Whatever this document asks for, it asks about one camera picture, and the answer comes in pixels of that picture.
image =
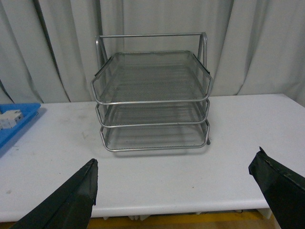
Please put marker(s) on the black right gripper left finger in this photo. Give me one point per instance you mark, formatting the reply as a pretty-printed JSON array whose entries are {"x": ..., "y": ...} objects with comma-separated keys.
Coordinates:
[{"x": 69, "y": 206}]

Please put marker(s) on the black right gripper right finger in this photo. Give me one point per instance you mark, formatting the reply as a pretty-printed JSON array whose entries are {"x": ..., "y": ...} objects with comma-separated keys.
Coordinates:
[{"x": 282, "y": 188}]

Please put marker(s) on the silver mesh tray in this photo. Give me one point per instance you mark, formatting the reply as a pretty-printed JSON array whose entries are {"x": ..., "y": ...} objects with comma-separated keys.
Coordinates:
[
  {"x": 151, "y": 77},
  {"x": 127, "y": 115},
  {"x": 159, "y": 137}
]

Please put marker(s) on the silver mesh bottom tray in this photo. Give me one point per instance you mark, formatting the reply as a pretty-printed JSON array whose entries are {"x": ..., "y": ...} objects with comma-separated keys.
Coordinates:
[{"x": 159, "y": 137}]

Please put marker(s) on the blue plastic tray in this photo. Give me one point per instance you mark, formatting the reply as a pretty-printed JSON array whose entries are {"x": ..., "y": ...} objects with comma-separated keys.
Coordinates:
[{"x": 29, "y": 111}]

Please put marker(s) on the white circuit breaker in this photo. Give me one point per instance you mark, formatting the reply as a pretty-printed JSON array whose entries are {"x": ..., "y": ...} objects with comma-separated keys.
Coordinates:
[{"x": 10, "y": 118}]

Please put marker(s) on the silver mesh top tray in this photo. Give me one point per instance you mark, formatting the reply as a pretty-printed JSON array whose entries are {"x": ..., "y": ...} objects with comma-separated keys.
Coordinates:
[{"x": 151, "y": 77}]

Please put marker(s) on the grey curtain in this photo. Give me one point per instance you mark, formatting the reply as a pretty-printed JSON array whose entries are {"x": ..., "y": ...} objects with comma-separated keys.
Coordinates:
[{"x": 48, "y": 54}]

